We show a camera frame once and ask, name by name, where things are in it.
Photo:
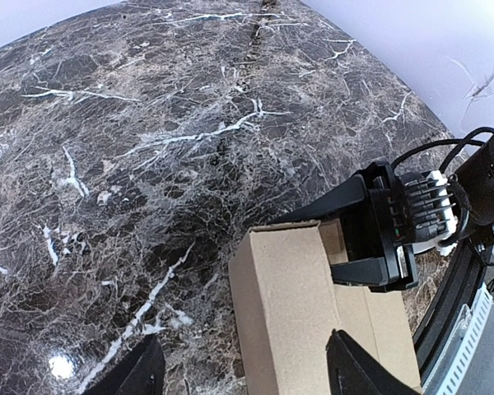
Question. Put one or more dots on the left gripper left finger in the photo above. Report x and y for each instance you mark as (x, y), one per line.
(141, 371)

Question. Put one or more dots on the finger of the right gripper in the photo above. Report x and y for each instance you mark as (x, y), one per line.
(346, 202)
(371, 272)

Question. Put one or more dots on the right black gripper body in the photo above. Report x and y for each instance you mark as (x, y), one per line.
(382, 232)

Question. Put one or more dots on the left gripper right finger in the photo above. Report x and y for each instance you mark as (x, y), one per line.
(353, 371)

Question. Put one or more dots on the brown cardboard box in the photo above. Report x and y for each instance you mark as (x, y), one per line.
(298, 330)

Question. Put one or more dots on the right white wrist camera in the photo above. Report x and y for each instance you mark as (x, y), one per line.
(428, 206)

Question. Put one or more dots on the black front table rail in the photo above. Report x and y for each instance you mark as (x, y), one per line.
(462, 279)

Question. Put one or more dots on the white slotted cable duct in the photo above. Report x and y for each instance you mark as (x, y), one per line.
(452, 364)

